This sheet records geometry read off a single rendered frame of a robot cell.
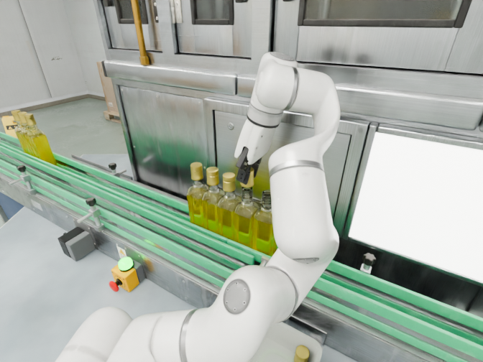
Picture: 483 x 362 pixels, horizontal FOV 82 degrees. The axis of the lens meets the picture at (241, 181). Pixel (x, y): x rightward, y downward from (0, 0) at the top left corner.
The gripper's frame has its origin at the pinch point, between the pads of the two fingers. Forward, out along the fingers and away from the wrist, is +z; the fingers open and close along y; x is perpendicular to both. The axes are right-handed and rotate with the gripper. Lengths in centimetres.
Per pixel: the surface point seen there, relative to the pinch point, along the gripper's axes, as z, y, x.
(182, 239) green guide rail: 32.2, 6.1, -12.9
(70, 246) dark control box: 49, 23, -47
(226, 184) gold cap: 6.0, 1.5, -4.2
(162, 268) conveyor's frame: 37.1, 15.3, -11.9
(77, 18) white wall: 108, -307, -548
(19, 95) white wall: 236, -175, -549
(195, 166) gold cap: 6.7, 0.6, -15.6
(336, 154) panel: -8.9, -13.1, 16.6
